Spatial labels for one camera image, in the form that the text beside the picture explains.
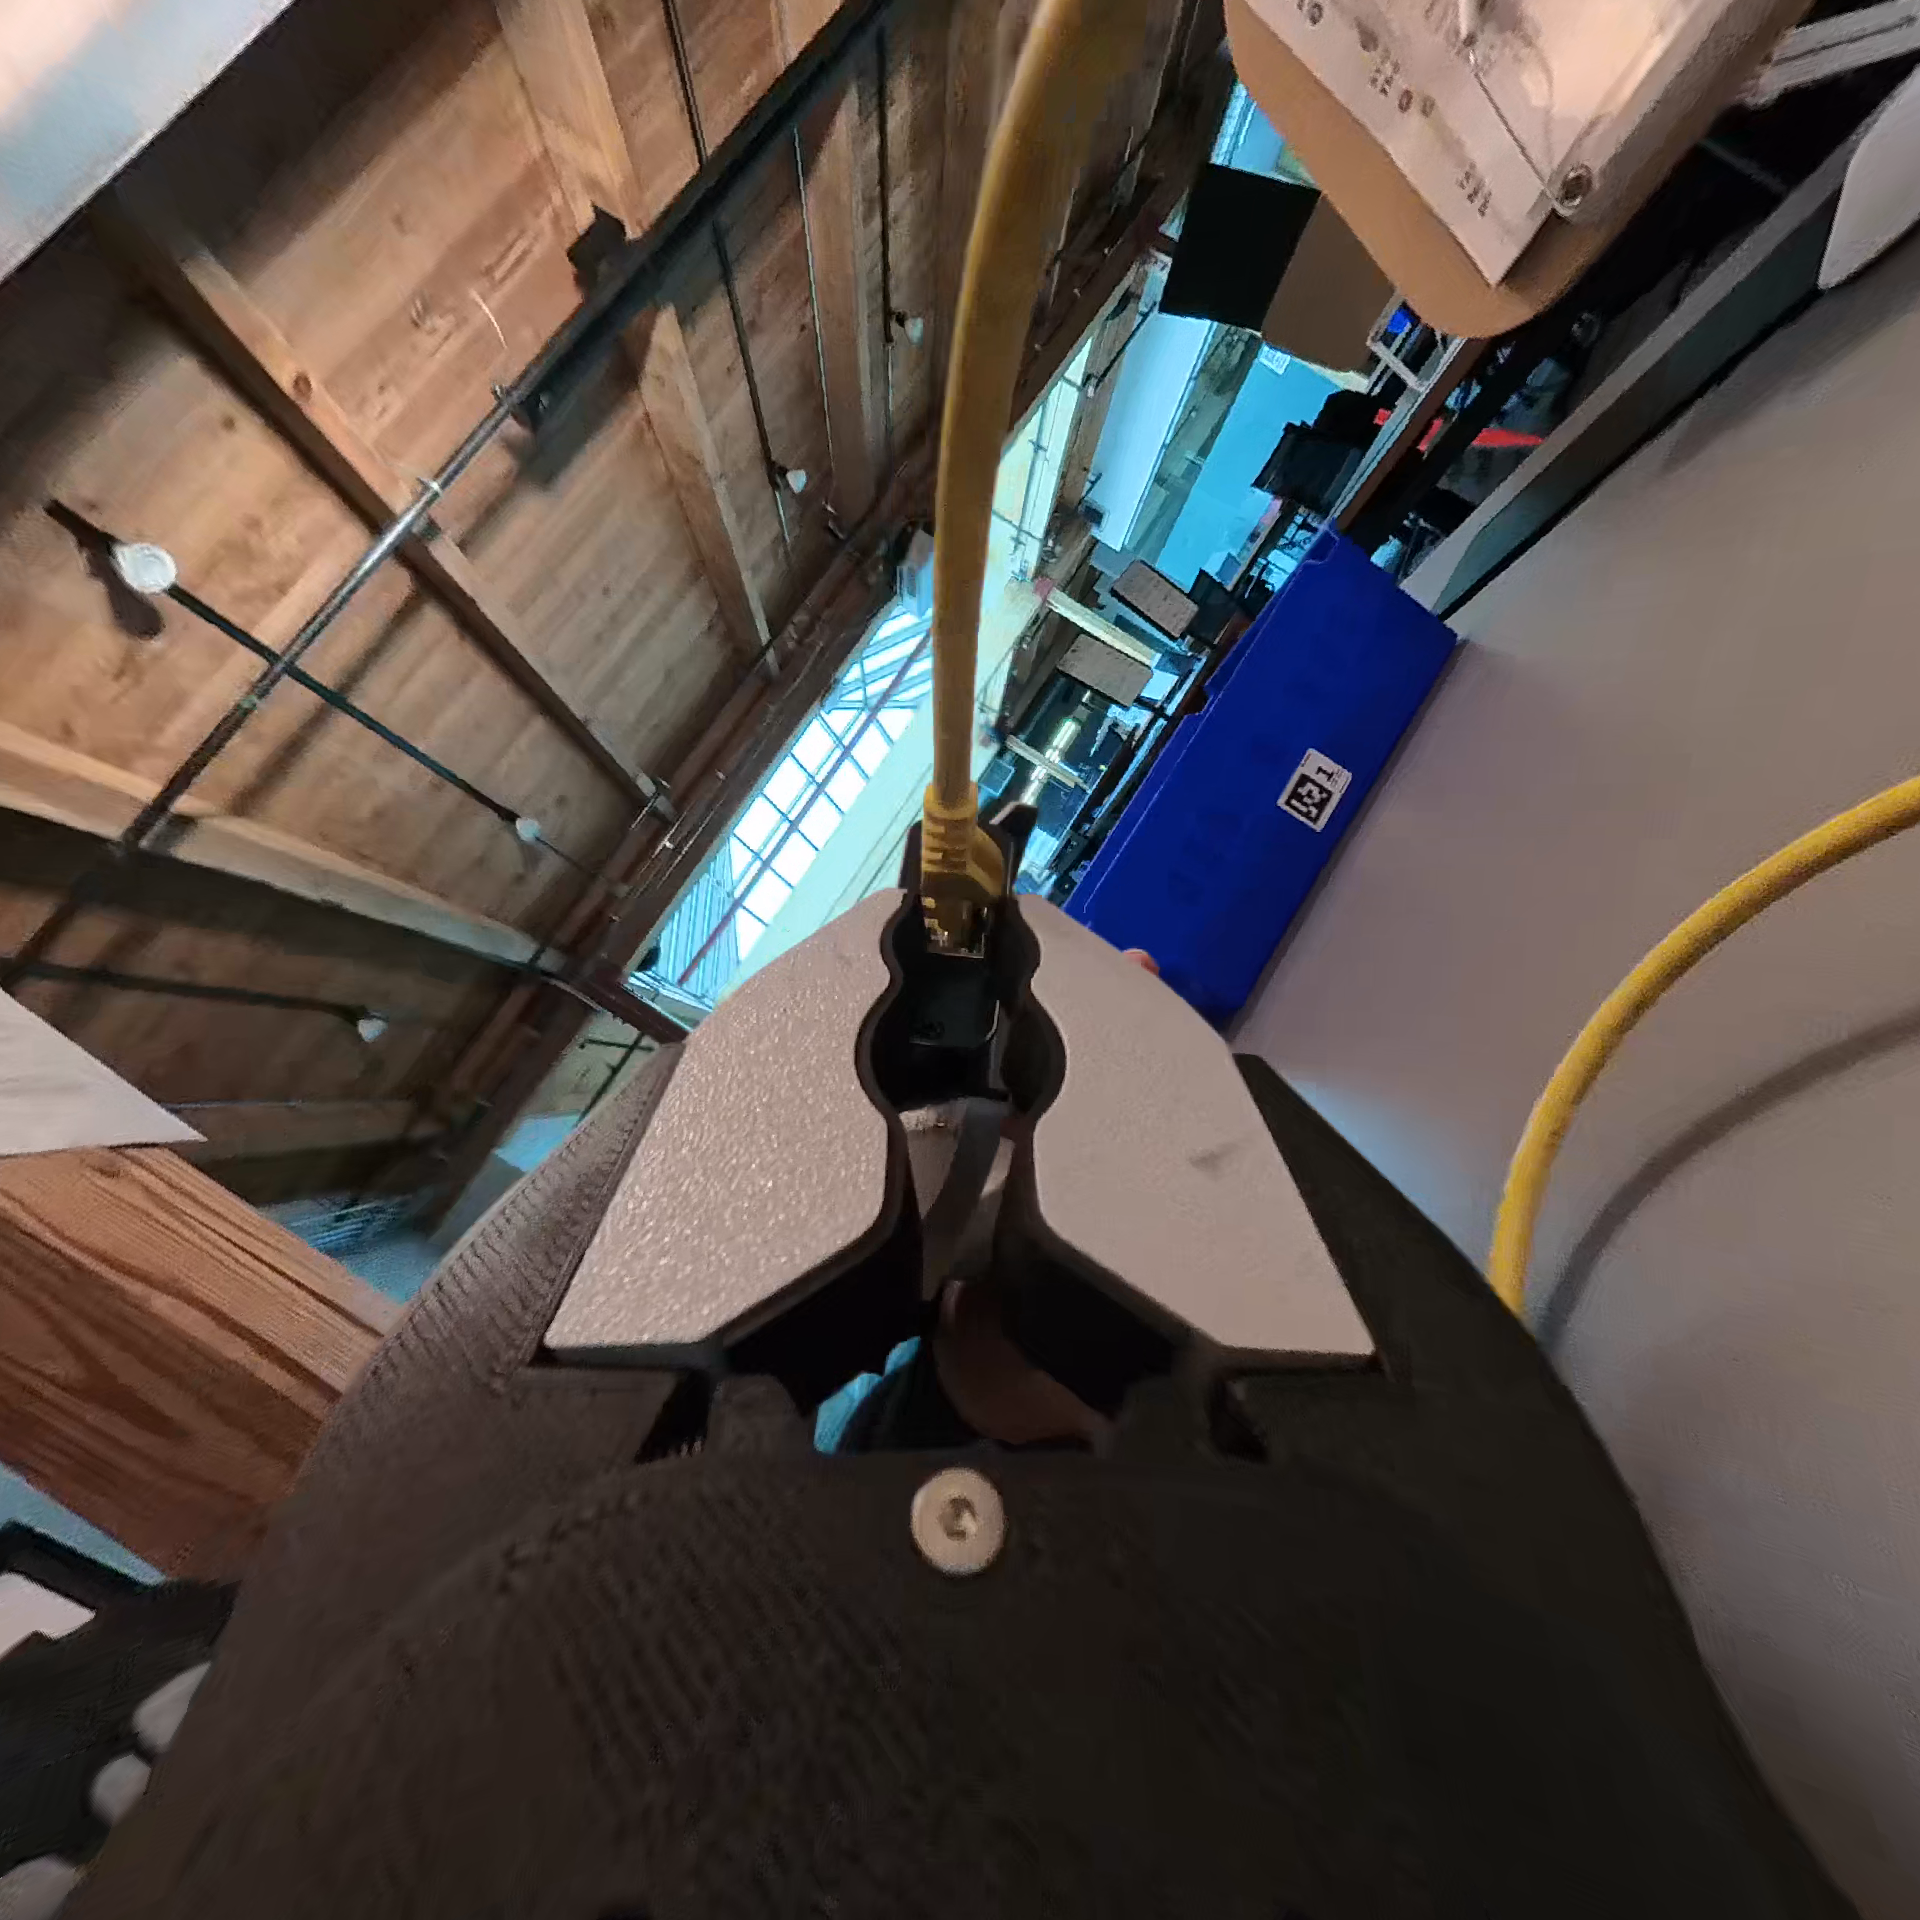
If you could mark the white hanging board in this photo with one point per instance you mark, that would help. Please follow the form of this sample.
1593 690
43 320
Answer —
66 1082

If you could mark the black network adapter box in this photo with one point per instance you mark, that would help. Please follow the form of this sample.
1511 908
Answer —
964 1035

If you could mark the printed instruction sheet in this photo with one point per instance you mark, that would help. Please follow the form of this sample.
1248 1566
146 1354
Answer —
1502 120

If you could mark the person's left hand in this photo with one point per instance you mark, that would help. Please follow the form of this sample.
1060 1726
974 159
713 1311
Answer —
1015 1389

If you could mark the instruction sheet on stand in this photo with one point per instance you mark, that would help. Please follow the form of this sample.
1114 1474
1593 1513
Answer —
1352 197

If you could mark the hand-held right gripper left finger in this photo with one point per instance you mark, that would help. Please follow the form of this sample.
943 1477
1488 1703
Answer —
750 1172

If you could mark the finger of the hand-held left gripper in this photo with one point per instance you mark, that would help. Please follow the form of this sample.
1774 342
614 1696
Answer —
958 1198

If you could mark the blue plastic bin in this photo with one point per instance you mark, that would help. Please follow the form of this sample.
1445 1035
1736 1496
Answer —
1232 843

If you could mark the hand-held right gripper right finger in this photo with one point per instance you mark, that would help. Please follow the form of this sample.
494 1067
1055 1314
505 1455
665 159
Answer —
1186 1172

